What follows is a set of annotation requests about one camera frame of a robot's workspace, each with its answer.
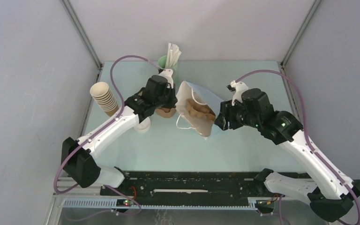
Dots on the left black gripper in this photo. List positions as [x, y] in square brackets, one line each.
[174, 100]

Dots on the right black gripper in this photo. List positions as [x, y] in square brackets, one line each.
[228, 109]

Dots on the light blue paper bag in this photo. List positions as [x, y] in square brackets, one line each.
[200, 95]

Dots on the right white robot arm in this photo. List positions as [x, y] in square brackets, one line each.
[330, 193]

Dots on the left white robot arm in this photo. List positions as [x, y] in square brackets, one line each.
[78, 157]

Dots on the green cup holder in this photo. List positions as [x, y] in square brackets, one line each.
[175, 76]

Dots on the stack of white lids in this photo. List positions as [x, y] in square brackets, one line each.
[144, 126]

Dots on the white wrapped straws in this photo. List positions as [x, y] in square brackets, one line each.
[173, 54]

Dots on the stack of brown paper cups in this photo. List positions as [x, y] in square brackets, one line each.
[103, 96]

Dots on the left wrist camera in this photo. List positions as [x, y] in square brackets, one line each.
[168, 73]

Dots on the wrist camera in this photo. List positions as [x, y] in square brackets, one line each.
[238, 88]
[168, 73]

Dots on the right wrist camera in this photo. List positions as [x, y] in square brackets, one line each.
[238, 88]

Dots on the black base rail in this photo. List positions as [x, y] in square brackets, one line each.
[194, 189]

